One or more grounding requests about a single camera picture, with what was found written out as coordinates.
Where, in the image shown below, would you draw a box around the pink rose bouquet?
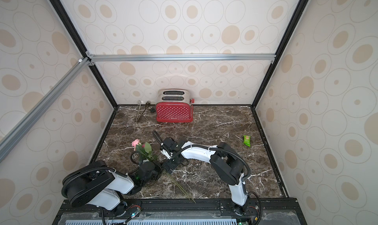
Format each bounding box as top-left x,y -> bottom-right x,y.
130,139 -> 195,202

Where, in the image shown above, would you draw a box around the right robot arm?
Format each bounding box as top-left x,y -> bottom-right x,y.
160,137 -> 251,207

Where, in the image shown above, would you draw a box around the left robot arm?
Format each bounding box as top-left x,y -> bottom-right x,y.
61,160 -> 162,211

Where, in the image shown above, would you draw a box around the red polka dot toaster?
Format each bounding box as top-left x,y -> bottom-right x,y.
155,89 -> 195,123

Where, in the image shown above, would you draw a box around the metal tongs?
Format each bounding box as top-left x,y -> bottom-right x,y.
135,100 -> 151,122

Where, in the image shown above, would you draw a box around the green snack packet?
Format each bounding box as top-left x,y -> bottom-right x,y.
243,136 -> 251,147

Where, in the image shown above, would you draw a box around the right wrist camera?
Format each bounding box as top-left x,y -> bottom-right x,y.
160,143 -> 172,159

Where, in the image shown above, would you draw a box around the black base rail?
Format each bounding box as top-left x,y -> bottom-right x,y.
53,198 -> 306,225

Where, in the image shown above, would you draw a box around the horizontal aluminium frame bar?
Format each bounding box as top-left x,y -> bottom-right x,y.
89,53 -> 276,62

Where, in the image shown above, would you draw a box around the left aluminium frame bar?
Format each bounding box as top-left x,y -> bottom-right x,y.
1,57 -> 90,161

